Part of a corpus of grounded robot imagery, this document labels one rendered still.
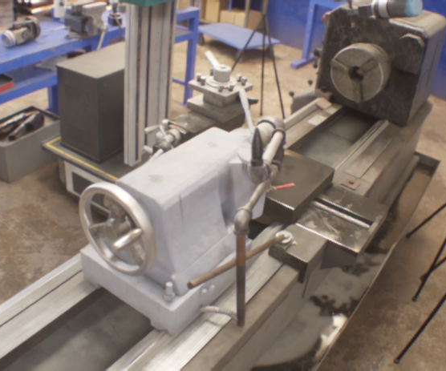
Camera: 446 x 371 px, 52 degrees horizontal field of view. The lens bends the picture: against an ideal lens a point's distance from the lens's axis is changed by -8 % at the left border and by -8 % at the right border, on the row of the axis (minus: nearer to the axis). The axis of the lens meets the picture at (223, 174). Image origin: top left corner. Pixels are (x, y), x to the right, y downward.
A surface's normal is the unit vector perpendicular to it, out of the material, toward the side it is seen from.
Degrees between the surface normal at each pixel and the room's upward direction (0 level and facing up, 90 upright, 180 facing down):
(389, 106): 90
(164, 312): 90
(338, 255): 90
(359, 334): 0
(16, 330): 0
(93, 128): 90
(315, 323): 0
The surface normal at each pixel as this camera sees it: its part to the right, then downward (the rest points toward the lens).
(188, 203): 0.82, 0.25
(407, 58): -0.57, 0.39
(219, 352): 0.09, -0.84
